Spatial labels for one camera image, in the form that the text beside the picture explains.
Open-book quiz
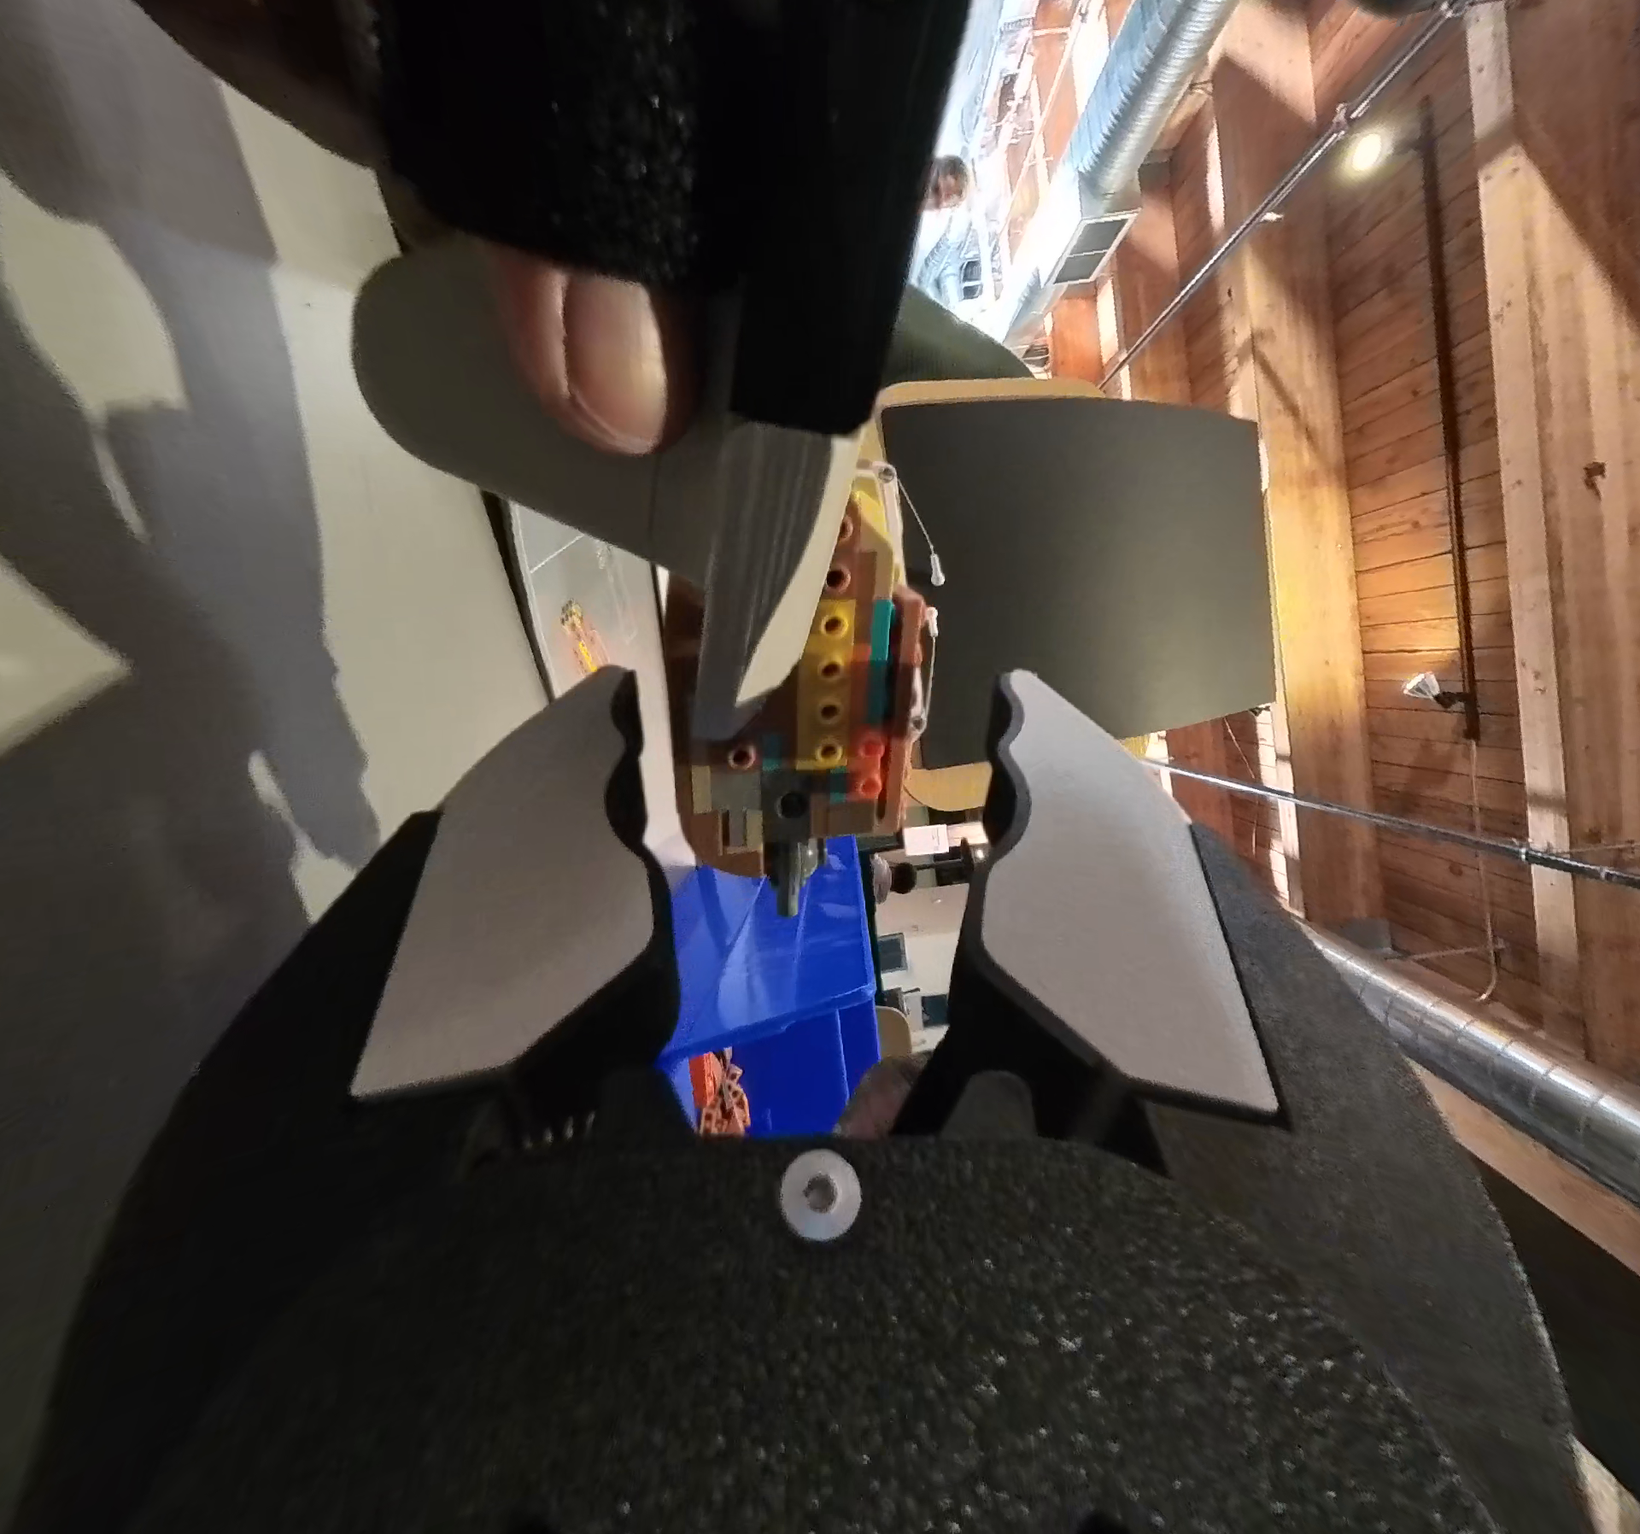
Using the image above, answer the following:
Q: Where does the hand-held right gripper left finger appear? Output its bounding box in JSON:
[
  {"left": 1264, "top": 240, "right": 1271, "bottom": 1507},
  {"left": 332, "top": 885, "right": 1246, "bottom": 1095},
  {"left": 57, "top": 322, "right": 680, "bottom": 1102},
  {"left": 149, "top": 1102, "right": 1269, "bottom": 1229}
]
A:
[{"left": 345, "top": 667, "right": 682, "bottom": 1104}]

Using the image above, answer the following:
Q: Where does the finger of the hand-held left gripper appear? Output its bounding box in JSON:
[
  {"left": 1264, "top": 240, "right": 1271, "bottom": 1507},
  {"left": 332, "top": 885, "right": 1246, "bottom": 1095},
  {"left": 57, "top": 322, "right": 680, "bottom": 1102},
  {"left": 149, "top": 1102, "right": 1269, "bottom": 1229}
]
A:
[{"left": 692, "top": 417, "right": 863, "bottom": 745}]

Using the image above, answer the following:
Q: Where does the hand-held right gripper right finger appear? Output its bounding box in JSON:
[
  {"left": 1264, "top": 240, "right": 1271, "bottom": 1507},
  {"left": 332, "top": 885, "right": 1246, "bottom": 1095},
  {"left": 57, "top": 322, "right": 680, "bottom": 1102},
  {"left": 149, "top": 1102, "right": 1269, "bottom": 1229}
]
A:
[{"left": 952, "top": 667, "right": 1287, "bottom": 1116}]

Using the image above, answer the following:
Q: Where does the toy brick model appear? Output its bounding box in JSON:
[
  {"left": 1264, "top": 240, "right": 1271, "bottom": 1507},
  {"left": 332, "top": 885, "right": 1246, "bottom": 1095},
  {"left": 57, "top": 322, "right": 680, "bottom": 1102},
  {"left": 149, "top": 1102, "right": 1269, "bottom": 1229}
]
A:
[{"left": 670, "top": 509, "right": 940, "bottom": 921}]

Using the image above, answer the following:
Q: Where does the blue plastic bin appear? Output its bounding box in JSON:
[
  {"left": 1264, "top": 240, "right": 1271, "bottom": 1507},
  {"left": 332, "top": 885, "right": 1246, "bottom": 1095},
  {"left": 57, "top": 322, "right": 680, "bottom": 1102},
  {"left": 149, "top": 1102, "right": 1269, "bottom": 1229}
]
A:
[{"left": 656, "top": 839, "right": 882, "bottom": 1141}]

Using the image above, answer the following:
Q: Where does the grey desk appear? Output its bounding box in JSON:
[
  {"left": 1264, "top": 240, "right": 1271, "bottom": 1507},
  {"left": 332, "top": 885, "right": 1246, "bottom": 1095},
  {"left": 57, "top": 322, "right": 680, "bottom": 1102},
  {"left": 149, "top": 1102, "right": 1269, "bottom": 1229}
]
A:
[{"left": 0, "top": 0, "right": 682, "bottom": 1534}]

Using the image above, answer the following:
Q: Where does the person's left hand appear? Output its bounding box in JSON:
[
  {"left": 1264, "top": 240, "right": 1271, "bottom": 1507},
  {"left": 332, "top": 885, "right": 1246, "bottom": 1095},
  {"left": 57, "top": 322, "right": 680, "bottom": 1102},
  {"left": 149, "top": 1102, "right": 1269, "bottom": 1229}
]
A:
[{"left": 492, "top": 246, "right": 704, "bottom": 458}]

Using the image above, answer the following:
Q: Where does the instruction booklet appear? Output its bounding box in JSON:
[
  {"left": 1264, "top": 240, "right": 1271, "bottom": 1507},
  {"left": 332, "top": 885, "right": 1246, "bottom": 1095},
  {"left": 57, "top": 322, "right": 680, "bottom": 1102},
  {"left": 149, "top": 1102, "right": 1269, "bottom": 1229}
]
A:
[{"left": 490, "top": 494, "right": 678, "bottom": 723}]

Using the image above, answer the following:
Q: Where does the pile of orange toy bricks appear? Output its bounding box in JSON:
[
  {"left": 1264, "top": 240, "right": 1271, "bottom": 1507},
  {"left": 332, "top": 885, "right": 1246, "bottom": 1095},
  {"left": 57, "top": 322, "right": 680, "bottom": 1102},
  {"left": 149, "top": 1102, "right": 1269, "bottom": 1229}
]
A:
[{"left": 689, "top": 1048, "right": 759, "bottom": 1140}]

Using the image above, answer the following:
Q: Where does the dark green cloth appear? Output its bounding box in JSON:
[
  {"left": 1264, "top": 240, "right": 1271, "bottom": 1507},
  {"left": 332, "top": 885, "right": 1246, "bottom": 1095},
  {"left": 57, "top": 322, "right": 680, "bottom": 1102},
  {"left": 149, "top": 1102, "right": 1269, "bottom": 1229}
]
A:
[{"left": 890, "top": 284, "right": 1042, "bottom": 390}]

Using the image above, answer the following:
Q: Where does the black divider panel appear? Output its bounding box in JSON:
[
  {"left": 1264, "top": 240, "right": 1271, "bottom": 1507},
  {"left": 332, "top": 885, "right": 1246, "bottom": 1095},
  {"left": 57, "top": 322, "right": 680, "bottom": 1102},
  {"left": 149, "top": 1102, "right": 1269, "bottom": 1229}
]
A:
[{"left": 875, "top": 397, "right": 1280, "bottom": 745}]

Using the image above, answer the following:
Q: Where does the thin metal pipe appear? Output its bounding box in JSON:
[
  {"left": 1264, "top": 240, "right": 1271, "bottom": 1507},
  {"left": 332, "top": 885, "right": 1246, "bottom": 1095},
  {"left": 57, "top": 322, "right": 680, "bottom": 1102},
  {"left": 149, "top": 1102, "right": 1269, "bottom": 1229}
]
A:
[{"left": 1140, "top": 759, "right": 1640, "bottom": 889}]

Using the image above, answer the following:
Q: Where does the smooth silver ventilation duct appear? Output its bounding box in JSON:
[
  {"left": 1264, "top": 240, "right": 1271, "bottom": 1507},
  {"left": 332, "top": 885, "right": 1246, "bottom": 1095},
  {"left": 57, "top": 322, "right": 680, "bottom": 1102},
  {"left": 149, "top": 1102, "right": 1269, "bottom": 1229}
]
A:
[{"left": 1300, "top": 916, "right": 1640, "bottom": 1193}]

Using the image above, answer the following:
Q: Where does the small wall air vent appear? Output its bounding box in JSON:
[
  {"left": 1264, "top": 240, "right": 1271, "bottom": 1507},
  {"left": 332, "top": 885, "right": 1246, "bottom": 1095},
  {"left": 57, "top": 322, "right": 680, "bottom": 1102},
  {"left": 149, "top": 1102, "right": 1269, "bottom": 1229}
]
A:
[{"left": 1047, "top": 207, "right": 1145, "bottom": 289}]

